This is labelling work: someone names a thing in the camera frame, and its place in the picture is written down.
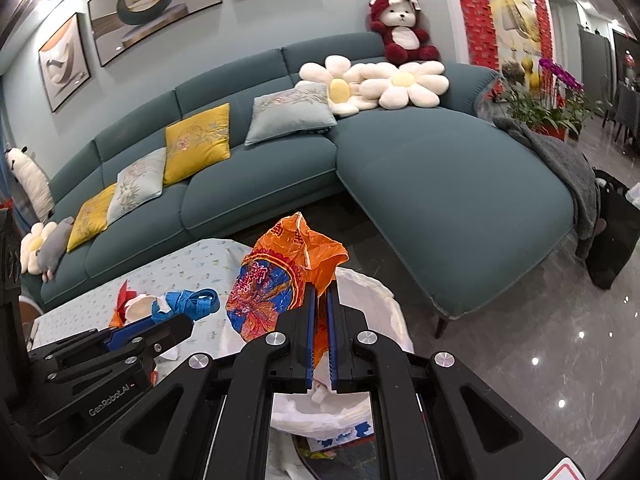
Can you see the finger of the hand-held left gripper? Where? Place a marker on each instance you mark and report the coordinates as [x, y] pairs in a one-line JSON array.
[[165, 335], [130, 332]]

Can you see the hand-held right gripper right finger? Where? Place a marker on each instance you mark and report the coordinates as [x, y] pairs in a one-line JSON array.
[[333, 340]]

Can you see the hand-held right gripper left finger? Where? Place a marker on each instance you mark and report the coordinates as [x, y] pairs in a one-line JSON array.
[[311, 340]]

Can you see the white bag-lined waste bin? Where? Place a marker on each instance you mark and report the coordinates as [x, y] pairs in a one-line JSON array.
[[370, 300]]

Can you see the orange printed plastic bag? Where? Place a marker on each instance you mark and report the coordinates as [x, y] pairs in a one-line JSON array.
[[270, 285]]

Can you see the white crumpled paper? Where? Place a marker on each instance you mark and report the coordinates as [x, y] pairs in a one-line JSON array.
[[142, 307]]

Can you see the red orange wrapper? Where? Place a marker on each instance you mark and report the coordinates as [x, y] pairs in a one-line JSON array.
[[120, 305]]

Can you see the floral patterned tablecloth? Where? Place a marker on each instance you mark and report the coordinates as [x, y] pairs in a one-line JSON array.
[[165, 270]]

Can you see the grey plush toy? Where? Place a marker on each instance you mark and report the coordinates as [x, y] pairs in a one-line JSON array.
[[55, 250]]

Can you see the small yellow embroidered cushion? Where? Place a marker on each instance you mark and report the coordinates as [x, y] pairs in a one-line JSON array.
[[92, 217]]

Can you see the small white flower cushion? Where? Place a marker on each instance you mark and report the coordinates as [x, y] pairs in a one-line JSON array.
[[35, 247]]

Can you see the narrow light blue cushion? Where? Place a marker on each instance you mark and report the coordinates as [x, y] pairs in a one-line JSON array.
[[137, 185]]

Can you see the white panda plush pillow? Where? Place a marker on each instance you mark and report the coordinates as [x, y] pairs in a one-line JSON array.
[[32, 185]]

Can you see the teal sectional sofa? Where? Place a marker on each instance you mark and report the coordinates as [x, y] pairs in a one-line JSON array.
[[425, 175]]

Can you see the large yellow embroidered cushion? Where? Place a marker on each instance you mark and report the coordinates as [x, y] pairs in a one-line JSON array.
[[197, 142]]

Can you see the blue curtain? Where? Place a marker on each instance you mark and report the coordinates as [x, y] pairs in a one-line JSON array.
[[6, 180]]

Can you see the wide light blue cushion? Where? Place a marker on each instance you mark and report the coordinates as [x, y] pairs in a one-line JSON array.
[[290, 112]]

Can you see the grey blanket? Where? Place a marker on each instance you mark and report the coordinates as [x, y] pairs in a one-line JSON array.
[[560, 170]]

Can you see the black bag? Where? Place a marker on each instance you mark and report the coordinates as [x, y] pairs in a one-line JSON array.
[[612, 235]]

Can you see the green potted plants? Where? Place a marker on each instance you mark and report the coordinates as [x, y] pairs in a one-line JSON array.
[[545, 112]]

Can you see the red teddy bear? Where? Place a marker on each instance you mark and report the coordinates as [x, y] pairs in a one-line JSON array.
[[402, 30]]

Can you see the purple orchid plant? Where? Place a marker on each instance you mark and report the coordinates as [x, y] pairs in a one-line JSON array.
[[562, 72]]

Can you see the grey dining chair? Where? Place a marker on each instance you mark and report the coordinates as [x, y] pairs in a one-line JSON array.
[[622, 110]]

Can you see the small abstract wall picture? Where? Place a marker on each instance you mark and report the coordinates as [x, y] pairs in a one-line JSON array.
[[65, 62]]

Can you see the red bordered wall mural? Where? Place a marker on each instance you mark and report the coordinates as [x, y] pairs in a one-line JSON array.
[[480, 15]]

